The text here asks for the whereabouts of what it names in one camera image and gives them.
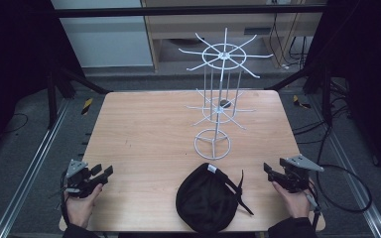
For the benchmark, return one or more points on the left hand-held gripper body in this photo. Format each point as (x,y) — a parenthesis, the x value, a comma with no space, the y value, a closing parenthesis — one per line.
(77,180)

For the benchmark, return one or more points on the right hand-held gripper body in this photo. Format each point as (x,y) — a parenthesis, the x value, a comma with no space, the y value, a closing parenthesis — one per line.
(296,175)

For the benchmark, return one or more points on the black cap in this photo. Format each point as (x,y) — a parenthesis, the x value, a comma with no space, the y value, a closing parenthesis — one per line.
(205,201)

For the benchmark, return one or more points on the person's right hand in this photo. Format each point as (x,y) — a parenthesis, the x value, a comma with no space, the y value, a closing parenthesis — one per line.
(296,203)

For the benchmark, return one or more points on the person's left hand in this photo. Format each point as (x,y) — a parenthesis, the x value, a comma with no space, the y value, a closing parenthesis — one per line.
(79,208)

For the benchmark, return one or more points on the yellow black tape piece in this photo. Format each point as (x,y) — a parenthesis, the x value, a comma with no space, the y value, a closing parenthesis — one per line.
(87,106)
(300,102)

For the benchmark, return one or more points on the small black object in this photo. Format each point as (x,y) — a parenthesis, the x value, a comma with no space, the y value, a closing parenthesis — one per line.
(225,103)

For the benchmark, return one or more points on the black metal stand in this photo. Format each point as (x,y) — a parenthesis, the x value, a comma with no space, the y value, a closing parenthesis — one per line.
(52,99)
(325,95)

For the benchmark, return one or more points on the white cabinet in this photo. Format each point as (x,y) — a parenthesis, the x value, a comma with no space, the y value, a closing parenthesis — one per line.
(105,43)

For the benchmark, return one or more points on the black curtain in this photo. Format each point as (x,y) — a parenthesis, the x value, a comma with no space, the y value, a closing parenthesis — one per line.
(370,66)
(10,66)

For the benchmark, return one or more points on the light wooden desk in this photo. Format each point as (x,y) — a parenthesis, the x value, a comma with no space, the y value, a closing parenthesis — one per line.
(185,28)

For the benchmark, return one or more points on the black horizontal bar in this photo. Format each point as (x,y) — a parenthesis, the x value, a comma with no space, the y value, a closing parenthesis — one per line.
(178,10)

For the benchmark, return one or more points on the aluminium floor rail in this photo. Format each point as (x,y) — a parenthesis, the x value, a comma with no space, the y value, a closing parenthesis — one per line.
(29,172)
(354,172)

